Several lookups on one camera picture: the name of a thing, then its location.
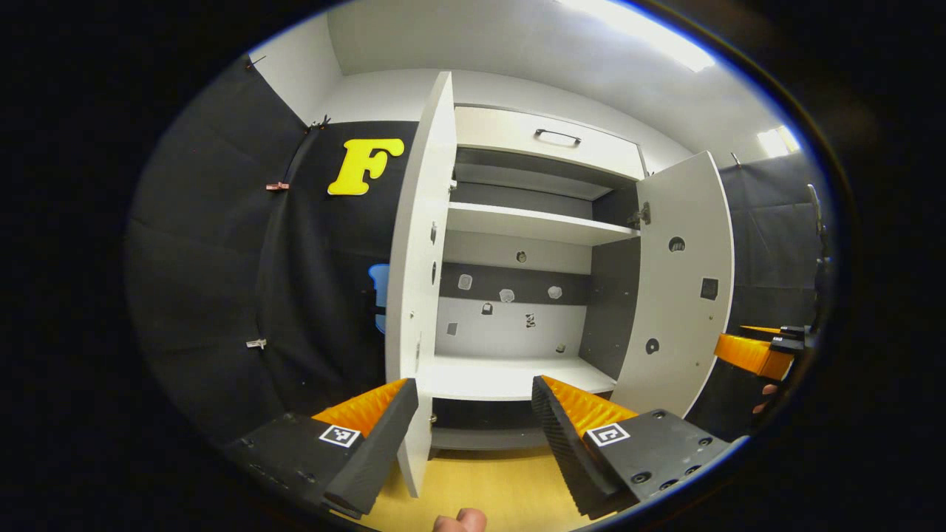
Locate black backdrop cloth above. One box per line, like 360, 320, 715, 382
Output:
126, 55, 836, 451

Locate white cabinet shelf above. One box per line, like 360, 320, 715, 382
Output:
446, 202, 640, 246
418, 355, 618, 402

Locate long ceiling light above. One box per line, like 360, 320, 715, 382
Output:
562, 0, 718, 72

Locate beige cabinet drawer front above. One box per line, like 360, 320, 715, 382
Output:
453, 106, 647, 180

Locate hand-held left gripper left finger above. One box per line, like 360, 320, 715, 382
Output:
220, 378, 419, 518

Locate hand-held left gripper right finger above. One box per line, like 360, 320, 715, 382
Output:
532, 375, 740, 518

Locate beige double-door shoe cabinet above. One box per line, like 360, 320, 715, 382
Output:
384, 72, 735, 497

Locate small ceiling light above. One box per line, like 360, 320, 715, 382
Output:
758, 126, 803, 157

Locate beige cabinet door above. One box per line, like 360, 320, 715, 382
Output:
610, 151, 735, 418
384, 72, 459, 497

